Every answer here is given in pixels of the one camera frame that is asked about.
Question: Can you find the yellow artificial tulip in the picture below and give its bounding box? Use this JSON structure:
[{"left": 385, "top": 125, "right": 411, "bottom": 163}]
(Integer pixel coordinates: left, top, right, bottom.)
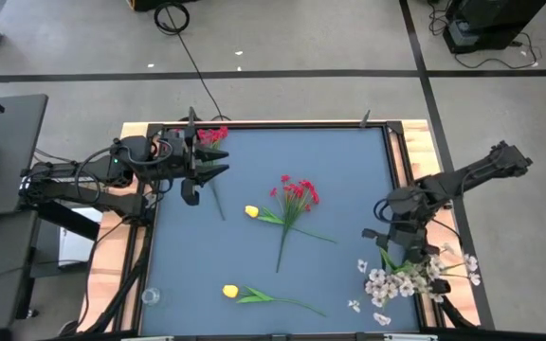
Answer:
[
  {"left": 222, "top": 283, "right": 327, "bottom": 317},
  {"left": 244, "top": 204, "right": 338, "bottom": 244}
]

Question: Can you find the blue-grey table mat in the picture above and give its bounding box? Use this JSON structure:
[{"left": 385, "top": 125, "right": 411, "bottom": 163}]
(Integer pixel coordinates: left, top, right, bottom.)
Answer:
[{"left": 140, "top": 126, "right": 421, "bottom": 335}]

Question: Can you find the clear glass vase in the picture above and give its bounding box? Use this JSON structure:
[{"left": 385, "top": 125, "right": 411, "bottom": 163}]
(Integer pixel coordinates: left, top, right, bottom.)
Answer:
[{"left": 140, "top": 286, "right": 161, "bottom": 307}]

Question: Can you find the black equipment cart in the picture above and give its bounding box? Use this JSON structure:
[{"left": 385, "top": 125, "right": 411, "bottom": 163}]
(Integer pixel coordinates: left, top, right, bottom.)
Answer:
[{"left": 443, "top": 0, "right": 546, "bottom": 55}]

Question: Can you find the red artificial flower bunch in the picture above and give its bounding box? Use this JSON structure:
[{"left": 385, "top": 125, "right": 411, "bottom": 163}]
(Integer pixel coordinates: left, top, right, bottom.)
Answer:
[
  {"left": 196, "top": 125, "right": 230, "bottom": 223},
  {"left": 268, "top": 173, "right": 321, "bottom": 275}
]

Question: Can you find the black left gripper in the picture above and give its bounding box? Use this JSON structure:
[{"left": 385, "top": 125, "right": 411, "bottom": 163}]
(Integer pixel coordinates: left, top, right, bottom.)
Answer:
[{"left": 157, "top": 129, "right": 230, "bottom": 188}]

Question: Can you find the white artificial blossom bunch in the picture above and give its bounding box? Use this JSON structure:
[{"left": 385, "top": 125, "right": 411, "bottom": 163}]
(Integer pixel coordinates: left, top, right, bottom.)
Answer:
[{"left": 356, "top": 245, "right": 482, "bottom": 309}]

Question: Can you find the black coiled floor cable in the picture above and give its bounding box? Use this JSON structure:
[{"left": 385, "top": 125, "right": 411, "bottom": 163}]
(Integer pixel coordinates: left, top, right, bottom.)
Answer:
[{"left": 153, "top": 1, "right": 231, "bottom": 122}]

